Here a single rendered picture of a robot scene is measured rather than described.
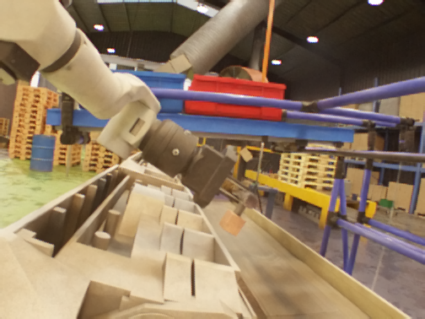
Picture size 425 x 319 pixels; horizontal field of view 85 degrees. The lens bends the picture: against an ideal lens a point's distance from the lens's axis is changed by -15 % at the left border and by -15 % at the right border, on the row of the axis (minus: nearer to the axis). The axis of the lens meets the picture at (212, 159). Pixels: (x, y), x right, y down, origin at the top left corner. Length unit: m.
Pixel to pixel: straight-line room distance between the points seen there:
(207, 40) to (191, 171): 7.41
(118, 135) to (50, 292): 0.26
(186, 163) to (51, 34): 0.29
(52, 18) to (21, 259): 0.27
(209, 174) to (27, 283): 0.33
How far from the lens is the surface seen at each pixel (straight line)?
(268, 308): 0.79
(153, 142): 0.46
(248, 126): 0.80
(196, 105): 0.79
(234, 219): 0.49
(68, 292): 0.36
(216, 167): 0.49
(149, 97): 0.47
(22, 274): 0.36
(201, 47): 7.73
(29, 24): 0.32
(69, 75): 0.35
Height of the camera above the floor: 1.14
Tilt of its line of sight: 2 degrees down
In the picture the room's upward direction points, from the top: 9 degrees clockwise
